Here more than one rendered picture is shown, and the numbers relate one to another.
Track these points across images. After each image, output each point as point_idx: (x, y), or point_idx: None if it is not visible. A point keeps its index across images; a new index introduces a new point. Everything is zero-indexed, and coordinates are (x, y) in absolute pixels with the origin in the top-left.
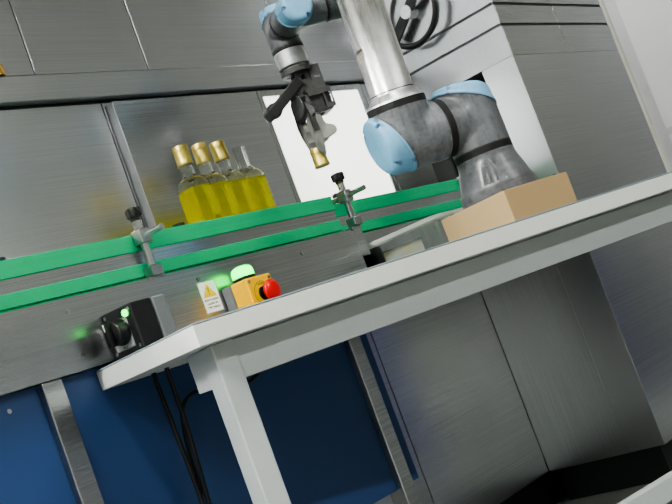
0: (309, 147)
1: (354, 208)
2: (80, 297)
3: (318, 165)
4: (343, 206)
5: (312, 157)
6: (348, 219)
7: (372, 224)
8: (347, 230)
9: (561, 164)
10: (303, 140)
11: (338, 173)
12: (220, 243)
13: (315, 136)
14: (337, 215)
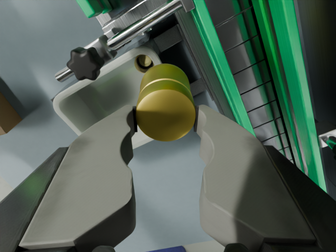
0: (210, 119)
1: (237, 115)
2: None
3: (148, 70)
4: (230, 96)
5: (162, 77)
6: (105, 32)
7: (236, 121)
8: (111, 21)
9: None
10: (271, 149)
11: (67, 63)
12: None
13: (89, 131)
14: (217, 69)
